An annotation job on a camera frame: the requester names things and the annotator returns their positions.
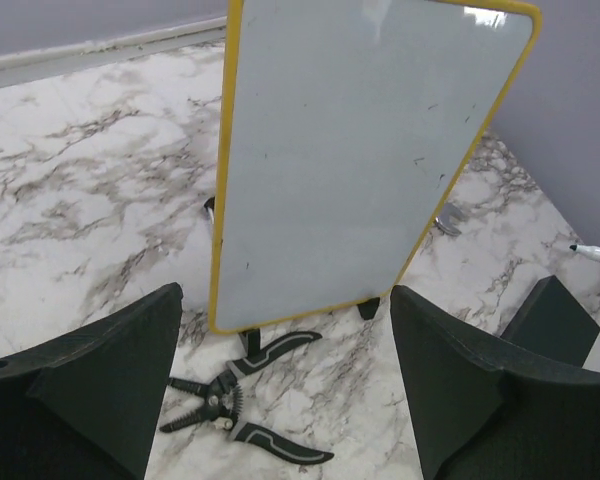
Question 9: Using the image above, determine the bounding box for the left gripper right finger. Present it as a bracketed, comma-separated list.
[390, 285, 600, 479]

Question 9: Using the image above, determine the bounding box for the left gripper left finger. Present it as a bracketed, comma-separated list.
[0, 283, 183, 479]

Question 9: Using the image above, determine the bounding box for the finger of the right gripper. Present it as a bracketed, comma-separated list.
[500, 275, 600, 367]

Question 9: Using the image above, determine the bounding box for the yellow framed whiteboard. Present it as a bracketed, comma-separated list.
[208, 1, 542, 334]

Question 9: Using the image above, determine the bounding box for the silver wrench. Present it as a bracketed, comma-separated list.
[434, 204, 466, 237]

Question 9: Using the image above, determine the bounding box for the yellow utility knife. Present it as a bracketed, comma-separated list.
[203, 196, 215, 229]

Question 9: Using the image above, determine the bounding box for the black grey wire stripper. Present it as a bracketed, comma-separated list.
[158, 329, 335, 466]

